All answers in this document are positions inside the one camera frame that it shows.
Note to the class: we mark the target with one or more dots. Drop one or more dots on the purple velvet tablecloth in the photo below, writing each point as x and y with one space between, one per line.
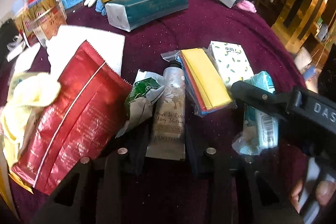
164 191

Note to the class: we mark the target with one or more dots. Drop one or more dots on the orange label clear jar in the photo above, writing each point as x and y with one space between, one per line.
46 17

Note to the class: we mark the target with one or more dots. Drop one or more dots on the red gold sachet packets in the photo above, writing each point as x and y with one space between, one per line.
23 22

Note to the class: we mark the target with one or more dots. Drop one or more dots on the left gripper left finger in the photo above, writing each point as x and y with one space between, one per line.
96 191

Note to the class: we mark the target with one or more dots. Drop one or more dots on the long teal tissue pack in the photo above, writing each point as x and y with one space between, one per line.
128 15

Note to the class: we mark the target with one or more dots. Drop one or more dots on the person right hand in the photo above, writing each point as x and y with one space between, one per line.
323 193

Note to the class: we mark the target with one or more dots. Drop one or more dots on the hand cream tube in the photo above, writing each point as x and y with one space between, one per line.
168 133

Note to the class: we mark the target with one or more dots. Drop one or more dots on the coloured cloths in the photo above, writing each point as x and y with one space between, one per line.
204 83

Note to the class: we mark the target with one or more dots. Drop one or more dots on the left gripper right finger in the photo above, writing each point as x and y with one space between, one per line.
237 191

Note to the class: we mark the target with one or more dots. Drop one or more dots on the red foil pouch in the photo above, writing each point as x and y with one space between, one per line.
88 111

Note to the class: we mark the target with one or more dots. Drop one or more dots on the white patterned tissue pack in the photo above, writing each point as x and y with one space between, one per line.
231 62

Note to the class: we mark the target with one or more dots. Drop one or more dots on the green white sachet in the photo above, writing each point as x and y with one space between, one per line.
147 89

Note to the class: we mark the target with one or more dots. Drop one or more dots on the white face mask bag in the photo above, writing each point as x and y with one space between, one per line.
26 58

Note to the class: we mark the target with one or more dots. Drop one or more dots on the blue cartoon tissue pack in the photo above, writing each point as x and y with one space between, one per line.
260 132

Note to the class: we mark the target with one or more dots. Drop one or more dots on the pink fluffy item far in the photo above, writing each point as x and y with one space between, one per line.
246 6

